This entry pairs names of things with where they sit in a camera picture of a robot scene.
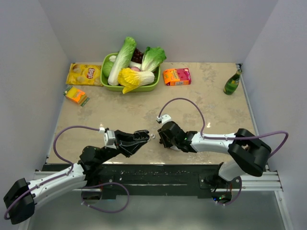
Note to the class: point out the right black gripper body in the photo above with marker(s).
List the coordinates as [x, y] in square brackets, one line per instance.
[167, 142]

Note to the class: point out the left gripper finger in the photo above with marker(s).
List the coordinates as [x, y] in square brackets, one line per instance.
[140, 134]
[133, 147]

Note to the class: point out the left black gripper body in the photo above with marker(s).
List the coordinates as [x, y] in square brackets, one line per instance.
[121, 147]

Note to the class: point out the black earbud charging case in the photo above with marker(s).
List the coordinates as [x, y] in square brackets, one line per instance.
[141, 136]

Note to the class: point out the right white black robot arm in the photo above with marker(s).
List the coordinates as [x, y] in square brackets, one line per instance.
[249, 153]

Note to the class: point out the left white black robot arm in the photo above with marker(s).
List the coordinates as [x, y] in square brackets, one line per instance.
[24, 197]

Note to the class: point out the yellow napa cabbage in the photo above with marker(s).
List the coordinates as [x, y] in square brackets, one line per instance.
[132, 80]

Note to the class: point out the orange pink snack box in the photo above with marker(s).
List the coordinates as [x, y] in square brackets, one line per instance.
[177, 77]

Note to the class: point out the green plastic basin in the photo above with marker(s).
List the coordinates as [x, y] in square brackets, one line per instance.
[145, 88]

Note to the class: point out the pink onion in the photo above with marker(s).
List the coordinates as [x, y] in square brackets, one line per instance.
[135, 69]

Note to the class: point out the orange yellow sponge pack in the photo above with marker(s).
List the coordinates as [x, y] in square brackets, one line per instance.
[76, 95]

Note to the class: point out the round green cabbage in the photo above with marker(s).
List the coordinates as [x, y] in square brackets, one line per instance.
[107, 67]

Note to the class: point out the green napa cabbage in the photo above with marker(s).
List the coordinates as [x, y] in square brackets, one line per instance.
[122, 60]

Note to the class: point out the green leaf lettuce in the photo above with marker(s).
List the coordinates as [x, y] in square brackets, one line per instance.
[152, 58]

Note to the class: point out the dark red grapes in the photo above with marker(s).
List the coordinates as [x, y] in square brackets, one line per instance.
[137, 56]

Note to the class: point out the green glass bottle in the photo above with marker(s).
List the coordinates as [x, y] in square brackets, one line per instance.
[232, 84]

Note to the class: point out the white radish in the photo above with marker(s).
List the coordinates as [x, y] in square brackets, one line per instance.
[131, 64]

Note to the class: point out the yellow Lays chips bag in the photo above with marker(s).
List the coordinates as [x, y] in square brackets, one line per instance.
[84, 74]

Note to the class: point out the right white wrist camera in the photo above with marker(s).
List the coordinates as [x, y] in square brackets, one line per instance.
[163, 119]

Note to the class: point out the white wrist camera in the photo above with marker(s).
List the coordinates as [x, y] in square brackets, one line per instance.
[163, 119]
[109, 137]

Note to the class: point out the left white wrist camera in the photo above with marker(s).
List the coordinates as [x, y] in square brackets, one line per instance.
[109, 137]

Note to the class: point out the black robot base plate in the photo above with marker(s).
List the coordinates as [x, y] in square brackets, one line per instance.
[156, 180]

